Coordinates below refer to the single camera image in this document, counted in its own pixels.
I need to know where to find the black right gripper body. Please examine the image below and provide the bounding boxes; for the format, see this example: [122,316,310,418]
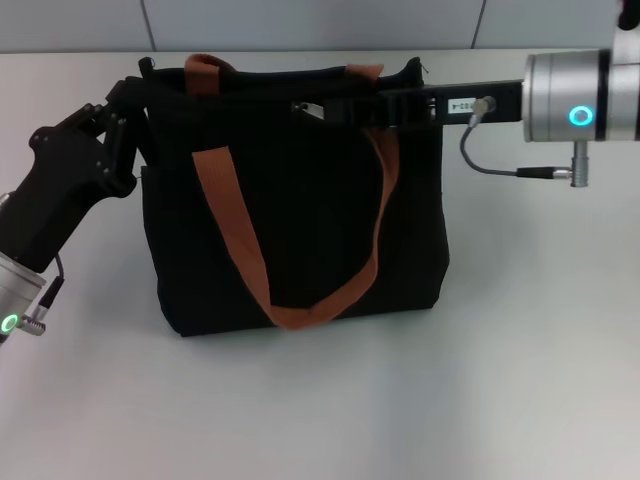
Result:
[378,79,526,131]

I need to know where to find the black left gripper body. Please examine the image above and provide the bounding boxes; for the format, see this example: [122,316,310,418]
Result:
[0,119,137,274]

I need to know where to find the silver zipper pull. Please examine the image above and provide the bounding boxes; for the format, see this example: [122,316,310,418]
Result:
[292,101,326,121]

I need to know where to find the black bag with brown handles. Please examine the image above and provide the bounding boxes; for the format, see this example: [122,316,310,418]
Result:
[138,53,449,339]

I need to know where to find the right gripper cable with connector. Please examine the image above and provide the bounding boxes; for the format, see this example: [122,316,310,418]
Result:
[459,97,591,189]

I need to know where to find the gripper cable with connector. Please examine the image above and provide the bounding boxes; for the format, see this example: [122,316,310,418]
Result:
[459,97,591,189]
[19,252,66,337]

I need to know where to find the left gripper cable with connector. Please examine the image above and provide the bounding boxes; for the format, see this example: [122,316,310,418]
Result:
[19,252,66,337]

